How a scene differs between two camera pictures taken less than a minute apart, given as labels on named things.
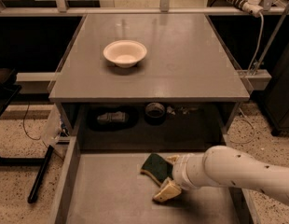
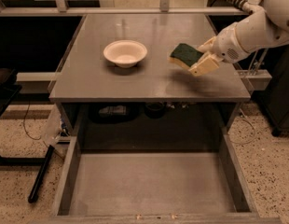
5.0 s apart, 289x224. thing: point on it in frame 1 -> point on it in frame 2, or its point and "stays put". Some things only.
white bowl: x=126 y=53 stays put
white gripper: x=181 y=170 -> x=227 y=44
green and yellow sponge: x=159 y=169 -> x=185 y=55
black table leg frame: x=5 y=93 stays put
